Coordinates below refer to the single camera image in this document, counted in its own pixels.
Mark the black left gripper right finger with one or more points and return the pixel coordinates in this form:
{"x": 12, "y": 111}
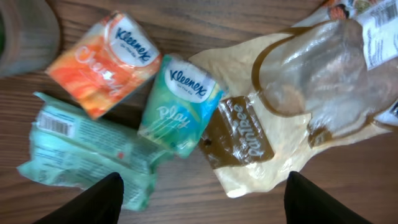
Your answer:
{"x": 305, "y": 203}

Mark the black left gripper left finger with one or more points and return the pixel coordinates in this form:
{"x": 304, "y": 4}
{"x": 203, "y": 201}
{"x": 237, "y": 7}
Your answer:
{"x": 100, "y": 204}

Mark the orange snack packet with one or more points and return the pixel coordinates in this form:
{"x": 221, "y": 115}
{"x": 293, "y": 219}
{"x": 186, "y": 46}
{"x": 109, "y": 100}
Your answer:
{"x": 111, "y": 61}

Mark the beige Pantree snack bag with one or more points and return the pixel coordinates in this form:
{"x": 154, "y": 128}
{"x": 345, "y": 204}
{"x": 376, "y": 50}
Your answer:
{"x": 329, "y": 80}

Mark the teal snack packet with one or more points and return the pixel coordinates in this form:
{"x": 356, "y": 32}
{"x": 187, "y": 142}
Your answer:
{"x": 69, "y": 149}

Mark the teal Kleenex tissue pack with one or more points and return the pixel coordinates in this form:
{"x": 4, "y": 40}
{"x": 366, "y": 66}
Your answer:
{"x": 181, "y": 103}

